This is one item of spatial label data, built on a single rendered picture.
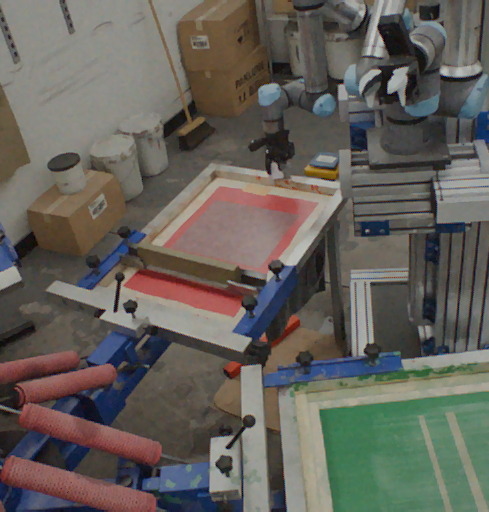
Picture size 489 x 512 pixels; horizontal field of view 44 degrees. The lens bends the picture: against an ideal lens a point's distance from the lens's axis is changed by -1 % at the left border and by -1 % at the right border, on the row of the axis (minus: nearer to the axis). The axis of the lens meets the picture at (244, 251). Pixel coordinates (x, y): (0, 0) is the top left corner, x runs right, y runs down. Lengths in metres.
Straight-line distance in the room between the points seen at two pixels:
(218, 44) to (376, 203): 3.21
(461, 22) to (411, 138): 0.34
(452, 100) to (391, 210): 0.40
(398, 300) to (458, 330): 0.42
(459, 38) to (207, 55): 3.51
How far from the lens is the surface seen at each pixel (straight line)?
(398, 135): 1.78
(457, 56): 1.66
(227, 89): 5.04
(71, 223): 3.76
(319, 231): 1.96
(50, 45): 4.12
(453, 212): 1.78
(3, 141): 3.82
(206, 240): 2.06
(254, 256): 1.95
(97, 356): 1.64
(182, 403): 2.84
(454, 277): 2.34
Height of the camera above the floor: 2.14
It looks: 37 degrees down
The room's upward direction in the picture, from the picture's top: 11 degrees counter-clockwise
